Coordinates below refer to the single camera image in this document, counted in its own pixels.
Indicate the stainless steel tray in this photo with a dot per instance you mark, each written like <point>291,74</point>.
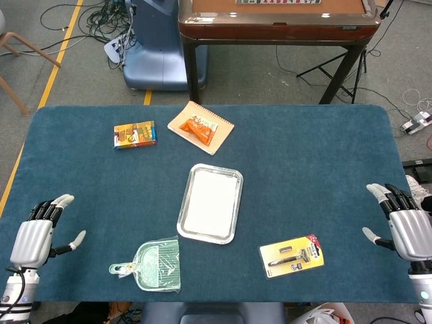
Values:
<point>182,229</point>

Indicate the orange and blue snack box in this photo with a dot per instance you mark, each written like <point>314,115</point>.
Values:
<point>135,135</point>

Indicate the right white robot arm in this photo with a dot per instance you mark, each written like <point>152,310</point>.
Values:
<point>422,287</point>

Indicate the white sneaker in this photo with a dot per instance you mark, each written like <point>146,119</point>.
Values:
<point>420,192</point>

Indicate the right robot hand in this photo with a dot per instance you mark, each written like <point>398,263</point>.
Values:
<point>413,233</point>

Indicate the white plastic bag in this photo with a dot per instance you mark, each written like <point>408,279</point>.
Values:
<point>324,315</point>

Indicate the black floor base plate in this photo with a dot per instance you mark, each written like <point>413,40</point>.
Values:
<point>418,168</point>

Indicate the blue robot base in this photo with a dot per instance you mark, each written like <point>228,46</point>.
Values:
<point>158,60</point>

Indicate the white paper sheet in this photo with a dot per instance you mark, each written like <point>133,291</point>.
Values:
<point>211,202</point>

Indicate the razor in yellow blister pack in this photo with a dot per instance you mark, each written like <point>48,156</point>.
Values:
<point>292,256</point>

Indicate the white power strip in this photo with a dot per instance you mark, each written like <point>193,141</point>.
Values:
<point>114,49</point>
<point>416,123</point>

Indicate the orange snack packet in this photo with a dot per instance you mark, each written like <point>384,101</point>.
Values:
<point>199,130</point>

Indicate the brown mahjong table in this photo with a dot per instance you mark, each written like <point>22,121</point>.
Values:
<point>280,27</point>

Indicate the white chair with wooden legs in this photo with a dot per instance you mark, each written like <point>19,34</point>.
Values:
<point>20,40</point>

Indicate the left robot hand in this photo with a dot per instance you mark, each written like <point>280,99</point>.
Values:
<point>32,239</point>

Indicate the black tripod stand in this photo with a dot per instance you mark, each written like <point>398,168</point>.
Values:
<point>357,67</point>

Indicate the kraft spiral notebook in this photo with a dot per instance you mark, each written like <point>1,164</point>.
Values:
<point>221,133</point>

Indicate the green dustpan in plastic wrap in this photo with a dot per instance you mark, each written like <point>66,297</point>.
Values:
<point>158,266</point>

